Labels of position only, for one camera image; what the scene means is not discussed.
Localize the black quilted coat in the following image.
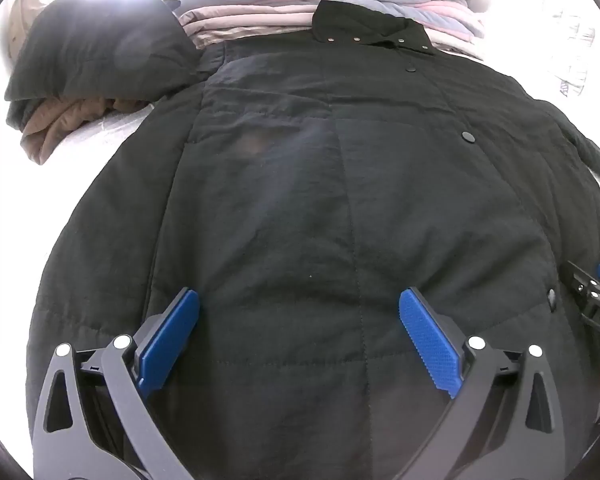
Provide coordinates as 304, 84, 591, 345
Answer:
5, 0, 600, 480

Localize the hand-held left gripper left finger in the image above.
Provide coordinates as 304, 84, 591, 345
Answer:
30, 287, 201, 480

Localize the white patterned bed sheet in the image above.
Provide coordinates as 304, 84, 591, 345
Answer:
0, 100, 153, 411

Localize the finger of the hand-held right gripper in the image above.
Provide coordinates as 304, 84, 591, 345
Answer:
564, 259, 600, 312

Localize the stack of folded quilts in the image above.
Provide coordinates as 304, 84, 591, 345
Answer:
172, 0, 488, 56

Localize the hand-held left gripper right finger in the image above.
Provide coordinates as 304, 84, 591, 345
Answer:
397, 287, 566, 480

